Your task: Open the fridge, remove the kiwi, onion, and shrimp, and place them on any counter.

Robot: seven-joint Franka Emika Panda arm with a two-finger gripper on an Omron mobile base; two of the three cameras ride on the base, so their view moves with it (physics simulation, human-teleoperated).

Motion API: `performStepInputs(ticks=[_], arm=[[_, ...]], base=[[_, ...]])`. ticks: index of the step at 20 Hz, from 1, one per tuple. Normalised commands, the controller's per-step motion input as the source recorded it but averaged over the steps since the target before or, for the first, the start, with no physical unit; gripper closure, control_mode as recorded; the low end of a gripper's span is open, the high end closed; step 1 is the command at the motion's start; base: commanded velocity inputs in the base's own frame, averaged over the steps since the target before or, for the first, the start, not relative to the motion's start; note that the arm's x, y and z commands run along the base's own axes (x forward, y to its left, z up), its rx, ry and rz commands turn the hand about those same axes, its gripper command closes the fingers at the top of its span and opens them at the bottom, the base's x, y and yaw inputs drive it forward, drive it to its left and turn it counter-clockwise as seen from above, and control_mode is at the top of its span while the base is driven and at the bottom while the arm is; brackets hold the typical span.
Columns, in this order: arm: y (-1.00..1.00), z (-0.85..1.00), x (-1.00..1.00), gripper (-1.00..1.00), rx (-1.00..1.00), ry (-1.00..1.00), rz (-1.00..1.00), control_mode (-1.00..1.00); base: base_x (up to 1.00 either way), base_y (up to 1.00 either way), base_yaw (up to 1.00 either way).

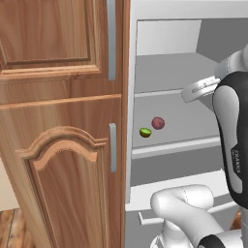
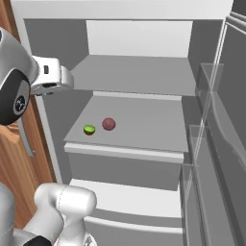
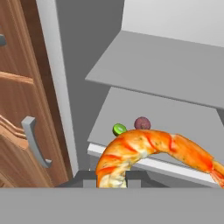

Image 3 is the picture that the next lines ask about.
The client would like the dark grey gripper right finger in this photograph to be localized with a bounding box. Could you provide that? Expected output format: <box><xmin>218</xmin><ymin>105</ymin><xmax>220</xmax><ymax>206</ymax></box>
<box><xmin>125</xmin><ymin>170</ymin><xmax>168</xmax><ymax>189</ymax></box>

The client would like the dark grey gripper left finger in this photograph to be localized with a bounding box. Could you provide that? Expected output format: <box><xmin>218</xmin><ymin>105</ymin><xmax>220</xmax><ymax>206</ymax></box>
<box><xmin>55</xmin><ymin>170</ymin><xmax>98</xmax><ymax>189</ymax></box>

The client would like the orange shrimp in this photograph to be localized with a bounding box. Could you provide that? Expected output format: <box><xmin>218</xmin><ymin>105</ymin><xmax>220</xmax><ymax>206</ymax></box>
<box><xmin>95</xmin><ymin>129</ymin><xmax>224</xmax><ymax>189</ymax></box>

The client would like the green kiwi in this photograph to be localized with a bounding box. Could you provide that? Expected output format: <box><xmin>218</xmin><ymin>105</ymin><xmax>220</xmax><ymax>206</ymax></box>
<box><xmin>112</xmin><ymin>122</ymin><xmax>128</xmax><ymax>137</ymax></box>

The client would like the purple onion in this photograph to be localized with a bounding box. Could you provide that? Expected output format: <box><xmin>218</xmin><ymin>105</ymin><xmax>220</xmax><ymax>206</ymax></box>
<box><xmin>133</xmin><ymin>116</ymin><xmax>152</xmax><ymax>130</ymax></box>

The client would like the grey fridge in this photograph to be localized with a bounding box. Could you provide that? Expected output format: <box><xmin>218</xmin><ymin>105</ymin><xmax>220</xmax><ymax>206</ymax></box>
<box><xmin>35</xmin><ymin>0</ymin><xmax>224</xmax><ymax>189</ymax></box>

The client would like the wooden cupboard door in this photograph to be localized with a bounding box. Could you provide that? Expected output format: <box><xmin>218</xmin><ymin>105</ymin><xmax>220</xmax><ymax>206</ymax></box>
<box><xmin>0</xmin><ymin>0</ymin><xmax>35</xmax><ymax>80</ymax></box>
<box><xmin>0</xmin><ymin>71</ymin><xmax>70</xmax><ymax>188</ymax></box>

